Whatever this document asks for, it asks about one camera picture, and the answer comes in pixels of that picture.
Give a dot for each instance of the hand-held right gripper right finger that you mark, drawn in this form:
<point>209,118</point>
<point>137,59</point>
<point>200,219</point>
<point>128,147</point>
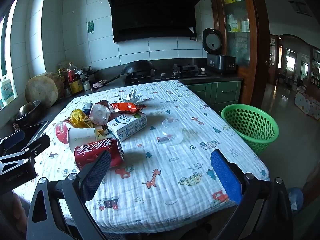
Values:
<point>226,177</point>

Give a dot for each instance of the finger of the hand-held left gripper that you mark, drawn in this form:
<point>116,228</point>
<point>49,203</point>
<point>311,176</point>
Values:
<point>40,142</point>
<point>15,136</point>

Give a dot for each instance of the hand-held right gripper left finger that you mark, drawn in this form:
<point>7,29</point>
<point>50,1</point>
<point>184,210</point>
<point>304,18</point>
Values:
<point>96,175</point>

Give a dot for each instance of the green plastic basket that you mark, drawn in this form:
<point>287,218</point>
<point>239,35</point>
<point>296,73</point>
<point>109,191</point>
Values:
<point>250,130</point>

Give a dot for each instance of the blue and white can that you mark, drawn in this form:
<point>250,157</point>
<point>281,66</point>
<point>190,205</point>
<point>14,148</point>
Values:
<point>86,108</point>

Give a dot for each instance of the white paper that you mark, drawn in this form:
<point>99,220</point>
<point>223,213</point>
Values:
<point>132,97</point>

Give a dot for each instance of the red paper bowl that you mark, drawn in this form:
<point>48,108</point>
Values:
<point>61,132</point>

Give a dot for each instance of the red cola can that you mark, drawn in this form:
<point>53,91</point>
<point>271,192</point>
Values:
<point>95,150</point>

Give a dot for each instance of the metal bowl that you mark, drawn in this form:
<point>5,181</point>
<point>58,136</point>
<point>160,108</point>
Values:
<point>27,110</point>

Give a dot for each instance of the white paper cup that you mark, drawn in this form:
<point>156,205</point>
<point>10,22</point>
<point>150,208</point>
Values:
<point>81,137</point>

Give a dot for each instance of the yellow white packet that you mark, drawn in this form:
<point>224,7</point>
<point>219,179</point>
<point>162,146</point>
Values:
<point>101,132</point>

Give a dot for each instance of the yellow plastic wrapper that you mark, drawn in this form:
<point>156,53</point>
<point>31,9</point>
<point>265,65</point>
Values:
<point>78,117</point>

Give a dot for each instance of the white detergent bottle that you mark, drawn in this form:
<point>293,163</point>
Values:
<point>6,90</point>

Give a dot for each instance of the round wooden chopping board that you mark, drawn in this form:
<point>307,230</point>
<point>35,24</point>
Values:
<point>58,82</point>
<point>40,90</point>

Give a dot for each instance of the clear cup with white lid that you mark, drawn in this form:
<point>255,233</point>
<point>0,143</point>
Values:
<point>100,115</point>

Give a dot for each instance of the dark sauce bottle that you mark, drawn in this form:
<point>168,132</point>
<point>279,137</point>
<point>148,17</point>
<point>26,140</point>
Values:
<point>63,80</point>

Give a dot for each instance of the clear plastic cup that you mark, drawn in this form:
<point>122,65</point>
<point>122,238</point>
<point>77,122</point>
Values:
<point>172,132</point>

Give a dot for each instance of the blue plastic bag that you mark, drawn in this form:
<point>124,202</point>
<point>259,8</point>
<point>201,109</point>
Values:
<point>295,197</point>

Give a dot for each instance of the oil bottle with yellow label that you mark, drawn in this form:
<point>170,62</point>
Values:
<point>75,80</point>

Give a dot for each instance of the orange snack bag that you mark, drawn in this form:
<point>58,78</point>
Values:
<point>125,107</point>

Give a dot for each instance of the white jar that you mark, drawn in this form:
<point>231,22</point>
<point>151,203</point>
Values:
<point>86,85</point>

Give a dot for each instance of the white cartoon printed blanket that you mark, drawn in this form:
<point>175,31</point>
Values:
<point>190,110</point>

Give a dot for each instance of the pink cloth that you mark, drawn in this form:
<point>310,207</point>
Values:
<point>98,85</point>

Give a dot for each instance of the black utensil holder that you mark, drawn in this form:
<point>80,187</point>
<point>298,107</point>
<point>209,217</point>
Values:
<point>88,73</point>

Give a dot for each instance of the green cabinet doors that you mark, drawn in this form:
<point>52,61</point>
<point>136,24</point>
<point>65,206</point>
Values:
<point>225,92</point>

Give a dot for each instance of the dotted playpen fence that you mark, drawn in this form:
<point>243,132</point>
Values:
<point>305,105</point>

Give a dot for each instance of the black wok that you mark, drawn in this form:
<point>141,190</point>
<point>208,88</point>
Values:
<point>137,66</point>

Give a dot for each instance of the black rice cooker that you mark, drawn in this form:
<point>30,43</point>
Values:
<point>220,61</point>

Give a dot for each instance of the black gas stove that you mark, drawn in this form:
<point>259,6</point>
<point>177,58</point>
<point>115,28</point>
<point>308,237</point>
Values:
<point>165,76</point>

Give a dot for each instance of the wooden glass door cabinet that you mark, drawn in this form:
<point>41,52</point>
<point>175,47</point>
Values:
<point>260,55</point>

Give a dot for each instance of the black range hood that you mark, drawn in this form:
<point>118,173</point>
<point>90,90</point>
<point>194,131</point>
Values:
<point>152,10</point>

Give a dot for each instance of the white wall outlet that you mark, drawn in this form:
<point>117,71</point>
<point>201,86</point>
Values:
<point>199,37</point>

